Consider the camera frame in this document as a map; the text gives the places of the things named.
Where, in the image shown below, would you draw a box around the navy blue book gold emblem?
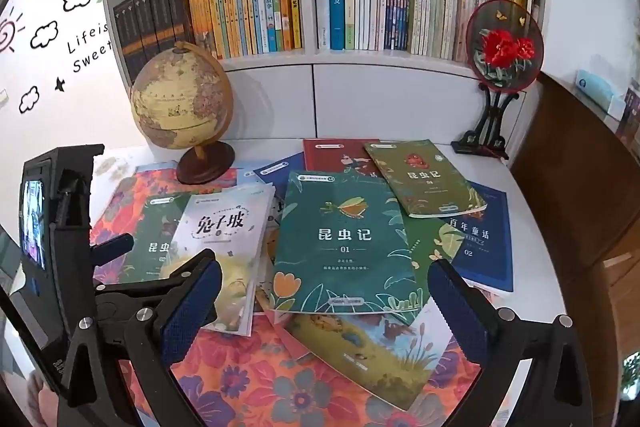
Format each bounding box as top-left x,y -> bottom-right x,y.
439,179 -> 516,294

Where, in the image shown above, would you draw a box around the light blue tissue box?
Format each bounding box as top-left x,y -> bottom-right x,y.
574,69 -> 618,108

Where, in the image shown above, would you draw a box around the white bookshelf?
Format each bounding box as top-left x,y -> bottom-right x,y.
98,0 -> 561,162

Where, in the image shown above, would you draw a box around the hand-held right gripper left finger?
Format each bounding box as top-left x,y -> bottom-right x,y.
54,248 -> 224,427

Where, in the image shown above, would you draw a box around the sun wall sticker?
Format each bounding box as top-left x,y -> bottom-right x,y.
0,7 -> 26,54

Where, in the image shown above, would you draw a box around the dark red book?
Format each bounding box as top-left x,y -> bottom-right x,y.
302,138 -> 401,180

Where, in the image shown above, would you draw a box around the round red flower fan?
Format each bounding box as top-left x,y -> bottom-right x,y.
465,0 -> 543,94

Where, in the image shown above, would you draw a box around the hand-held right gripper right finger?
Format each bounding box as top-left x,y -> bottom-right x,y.
426,258 -> 593,427

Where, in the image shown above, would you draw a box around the green book yellow leaves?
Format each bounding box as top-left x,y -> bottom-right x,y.
402,213 -> 468,308

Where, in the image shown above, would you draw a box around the row of white blue books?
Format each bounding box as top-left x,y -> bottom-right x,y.
314,0 -> 543,62

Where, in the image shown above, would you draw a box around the brown wooden cabinet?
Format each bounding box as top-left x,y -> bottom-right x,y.
510,72 -> 640,408

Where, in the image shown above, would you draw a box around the orange floral cloth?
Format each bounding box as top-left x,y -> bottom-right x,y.
90,164 -> 506,427

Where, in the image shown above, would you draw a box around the lettering wall sticker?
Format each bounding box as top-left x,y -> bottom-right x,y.
65,19 -> 113,75

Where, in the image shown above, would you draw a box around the olive green moth book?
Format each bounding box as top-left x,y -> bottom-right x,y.
363,138 -> 488,219

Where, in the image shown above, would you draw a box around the white book meadow picture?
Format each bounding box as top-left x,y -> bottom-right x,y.
170,184 -> 277,338

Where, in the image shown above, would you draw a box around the antique tan globe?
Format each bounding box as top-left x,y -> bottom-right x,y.
130,42 -> 236,186

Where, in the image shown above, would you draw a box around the dark green beetle book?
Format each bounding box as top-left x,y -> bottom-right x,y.
141,194 -> 201,283

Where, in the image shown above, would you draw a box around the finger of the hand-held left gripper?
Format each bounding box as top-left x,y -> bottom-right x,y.
89,234 -> 135,264
94,257 -> 196,306

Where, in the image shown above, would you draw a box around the row of black yellow books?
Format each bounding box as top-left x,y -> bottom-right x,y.
112,0 -> 306,85

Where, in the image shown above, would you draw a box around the teal green mantis book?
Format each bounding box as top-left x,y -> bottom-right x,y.
267,170 -> 426,327

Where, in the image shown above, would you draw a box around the blue eagle cover book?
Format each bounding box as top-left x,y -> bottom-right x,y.
252,159 -> 307,188

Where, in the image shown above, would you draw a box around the white book pond rabbits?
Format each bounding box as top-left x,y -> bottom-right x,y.
272,294 -> 473,412

